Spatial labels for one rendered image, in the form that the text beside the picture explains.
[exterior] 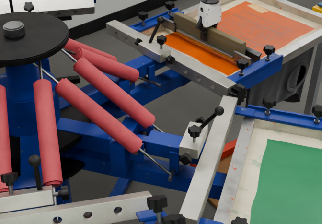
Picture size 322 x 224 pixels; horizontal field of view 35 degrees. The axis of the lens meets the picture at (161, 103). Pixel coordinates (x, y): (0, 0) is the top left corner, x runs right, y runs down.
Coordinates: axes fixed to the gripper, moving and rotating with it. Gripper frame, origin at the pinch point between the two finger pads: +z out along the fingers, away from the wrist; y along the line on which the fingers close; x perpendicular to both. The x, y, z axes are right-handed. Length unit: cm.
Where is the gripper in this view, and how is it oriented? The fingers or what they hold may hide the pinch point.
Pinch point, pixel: (208, 34)
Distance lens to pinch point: 216.8
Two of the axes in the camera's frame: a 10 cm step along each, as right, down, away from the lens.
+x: -6.8, -4.2, 6.0
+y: 7.3, -3.8, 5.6
